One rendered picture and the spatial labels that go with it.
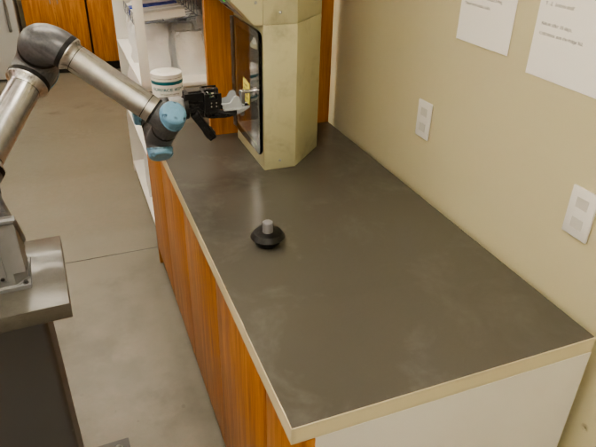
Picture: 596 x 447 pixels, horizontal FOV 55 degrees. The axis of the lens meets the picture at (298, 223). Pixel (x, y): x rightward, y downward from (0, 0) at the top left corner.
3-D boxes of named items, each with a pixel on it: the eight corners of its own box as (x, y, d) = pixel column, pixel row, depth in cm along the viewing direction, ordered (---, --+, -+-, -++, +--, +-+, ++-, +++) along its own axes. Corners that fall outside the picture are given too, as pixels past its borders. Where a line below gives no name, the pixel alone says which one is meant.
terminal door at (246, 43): (237, 125, 216) (233, 13, 196) (262, 156, 192) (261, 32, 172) (235, 125, 216) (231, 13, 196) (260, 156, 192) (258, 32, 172)
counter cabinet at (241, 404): (276, 239, 335) (276, 87, 290) (507, 582, 170) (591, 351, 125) (160, 261, 313) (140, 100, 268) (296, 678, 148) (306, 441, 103)
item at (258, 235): (278, 231, 159) (278, 210, 156) (289, 248, 152) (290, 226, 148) (246, 237, 156) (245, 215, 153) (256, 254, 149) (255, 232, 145)
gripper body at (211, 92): (223, 93, 177) (184, 97, 173) (223, 119, 182) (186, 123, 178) (217, 84, 183) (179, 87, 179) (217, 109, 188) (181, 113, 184)
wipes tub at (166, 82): (181, 99, 258) (178, 66, 250) (187, 108, 247) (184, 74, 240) (151, 102, 253) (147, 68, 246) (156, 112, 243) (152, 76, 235)
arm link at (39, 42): (36, -4, 150) (196, 105, 163) (33, 21, 159) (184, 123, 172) (10, 23, 144) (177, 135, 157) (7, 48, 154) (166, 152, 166)
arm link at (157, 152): (154, 147, 164) (147, 113, 167) (145, 163, 174) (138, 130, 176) (181, 146, 168) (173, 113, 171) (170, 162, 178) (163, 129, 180)
